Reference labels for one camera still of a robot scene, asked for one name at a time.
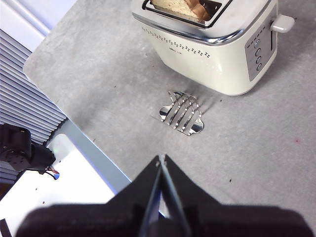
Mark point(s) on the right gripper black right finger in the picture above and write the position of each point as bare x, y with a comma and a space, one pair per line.
234, 222

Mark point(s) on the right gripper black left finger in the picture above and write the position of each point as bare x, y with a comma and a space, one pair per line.
98, 219

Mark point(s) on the brown bread slice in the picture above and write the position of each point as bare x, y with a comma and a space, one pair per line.
177, 8

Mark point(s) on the shiny steel toast rack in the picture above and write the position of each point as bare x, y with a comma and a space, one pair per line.
184, 116

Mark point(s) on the cream two-slot toaster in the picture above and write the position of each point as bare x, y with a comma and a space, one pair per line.
217, 66

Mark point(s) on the grey toaster lever knob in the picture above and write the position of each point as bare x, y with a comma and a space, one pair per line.
284, 23

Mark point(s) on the grey ribbed shutter panel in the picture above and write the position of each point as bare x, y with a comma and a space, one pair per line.
22, 98

